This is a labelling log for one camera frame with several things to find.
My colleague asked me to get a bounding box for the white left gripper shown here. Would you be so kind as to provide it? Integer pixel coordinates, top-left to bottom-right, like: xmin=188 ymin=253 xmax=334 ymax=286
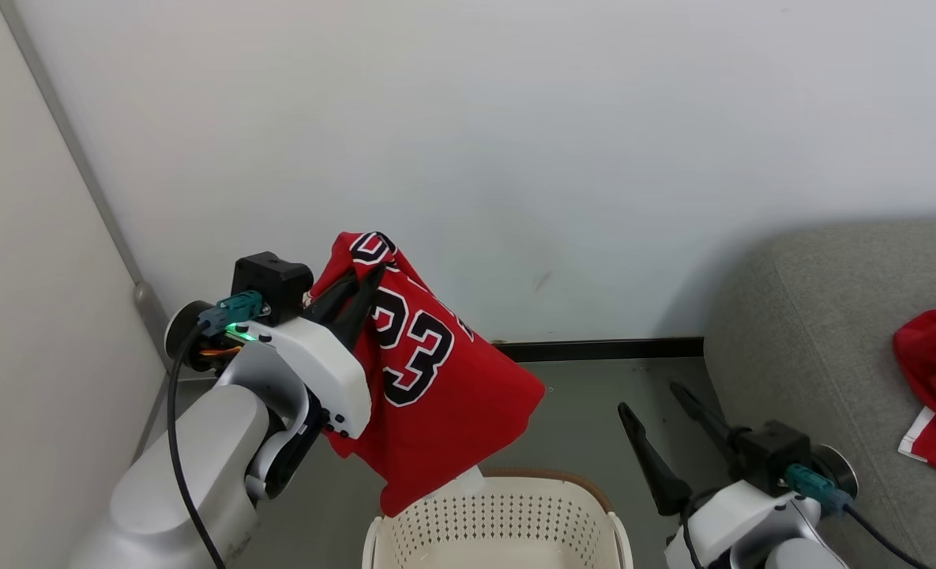
xmin=246 ymin=263 xmax=389 ymax=440

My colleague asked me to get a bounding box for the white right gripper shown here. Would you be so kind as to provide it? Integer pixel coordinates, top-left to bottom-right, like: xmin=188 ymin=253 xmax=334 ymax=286
xmin=618 ymin=382 xmax=824 ymax=569

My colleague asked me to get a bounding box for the red jersey with number print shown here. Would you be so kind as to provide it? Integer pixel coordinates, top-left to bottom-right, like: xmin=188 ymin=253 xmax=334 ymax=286
xmin=307 ymin=231 xmax=546 ymax=518

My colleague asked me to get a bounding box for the beige perforated laundry basket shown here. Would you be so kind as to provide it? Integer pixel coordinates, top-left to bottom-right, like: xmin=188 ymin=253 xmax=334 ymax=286
xmin=361 ymin=466 xmax=634 ymax=569

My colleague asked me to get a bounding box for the black baseboard strip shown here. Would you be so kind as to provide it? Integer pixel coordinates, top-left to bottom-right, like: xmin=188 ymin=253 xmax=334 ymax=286
xmin=491 ymin=337 xmax=705 ymax=364

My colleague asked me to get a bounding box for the grey fabric sofa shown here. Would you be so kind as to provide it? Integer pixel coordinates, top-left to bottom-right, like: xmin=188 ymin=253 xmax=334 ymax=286
xmin=703 ymin=215 xmax=936 ymax=569

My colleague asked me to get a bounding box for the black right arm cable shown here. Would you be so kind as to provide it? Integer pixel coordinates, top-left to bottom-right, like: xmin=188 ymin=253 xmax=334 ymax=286
xmin=784 ymin=463 xmax=936 ymax=569

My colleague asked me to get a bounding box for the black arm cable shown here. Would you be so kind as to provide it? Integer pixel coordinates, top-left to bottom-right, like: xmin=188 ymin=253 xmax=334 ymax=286
xmin=784 ymin=463 xmax=936 ymax=569
xmin=166 ymin=291 xmax=268 ymax=569

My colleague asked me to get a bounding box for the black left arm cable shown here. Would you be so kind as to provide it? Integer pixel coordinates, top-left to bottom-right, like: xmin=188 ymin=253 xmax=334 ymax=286
xmin=166 ymin=291 xmax=268 ymax=569

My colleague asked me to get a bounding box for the grey wall conduit pipe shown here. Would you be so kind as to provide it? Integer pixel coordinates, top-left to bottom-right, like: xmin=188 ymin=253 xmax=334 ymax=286
xmin=0 ymin=0 xmax=172 ymax=379

